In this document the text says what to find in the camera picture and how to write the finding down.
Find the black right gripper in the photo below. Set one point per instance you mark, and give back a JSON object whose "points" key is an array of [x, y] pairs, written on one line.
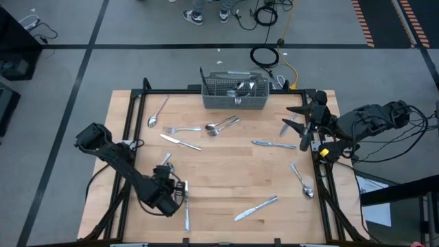
{"points": [[320, 115]]}

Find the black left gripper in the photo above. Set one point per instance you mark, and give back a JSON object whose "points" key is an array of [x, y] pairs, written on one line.
{"points": [[164, 175]]}

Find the silver fork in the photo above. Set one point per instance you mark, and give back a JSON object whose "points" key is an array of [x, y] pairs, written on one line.
{"points": [[188, 129], [251, 85], [237, 101], [211, 133], [231, 93]]}

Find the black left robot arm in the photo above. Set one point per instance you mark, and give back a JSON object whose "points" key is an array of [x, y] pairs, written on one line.
{"points": [[127, 170]]}

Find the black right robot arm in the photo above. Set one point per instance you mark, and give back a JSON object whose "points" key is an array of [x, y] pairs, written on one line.
{"points": [[370, 120]]}

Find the grey mesh cutlery basket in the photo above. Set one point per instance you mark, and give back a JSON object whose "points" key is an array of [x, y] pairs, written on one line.
{"points": [[226, 103]]}

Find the black desk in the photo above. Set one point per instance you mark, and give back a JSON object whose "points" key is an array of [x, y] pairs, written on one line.
{"points": [[394, 192]]}

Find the white paper sheet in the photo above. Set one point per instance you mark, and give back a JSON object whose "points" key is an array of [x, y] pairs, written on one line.
{"points": [[377, 212]]}

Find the black mat orange stripes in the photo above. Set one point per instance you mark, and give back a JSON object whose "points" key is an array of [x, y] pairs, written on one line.
{"points": [[380, 20]]}

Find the black box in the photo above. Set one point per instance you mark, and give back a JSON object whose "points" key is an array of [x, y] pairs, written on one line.
{"points": [[7, 109]]}

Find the black cabinet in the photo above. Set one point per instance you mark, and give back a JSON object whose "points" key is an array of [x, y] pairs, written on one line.
{"points": [[17, 55]]}

